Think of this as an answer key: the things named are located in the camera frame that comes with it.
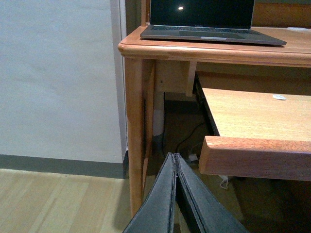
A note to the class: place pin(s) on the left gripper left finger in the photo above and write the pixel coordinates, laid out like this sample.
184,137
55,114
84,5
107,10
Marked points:
156,215

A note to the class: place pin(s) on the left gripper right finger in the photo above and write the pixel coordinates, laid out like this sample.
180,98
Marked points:
202,212

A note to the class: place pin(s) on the white power plug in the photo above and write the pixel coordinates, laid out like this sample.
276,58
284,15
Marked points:
192,158

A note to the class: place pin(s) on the wooden pull-out keyboard tray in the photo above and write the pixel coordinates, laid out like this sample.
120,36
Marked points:
251,133

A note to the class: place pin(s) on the white round sticker on tray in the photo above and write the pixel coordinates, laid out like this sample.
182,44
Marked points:
278,97

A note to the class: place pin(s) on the grey open laptop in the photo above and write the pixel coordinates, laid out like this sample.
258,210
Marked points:
205,20

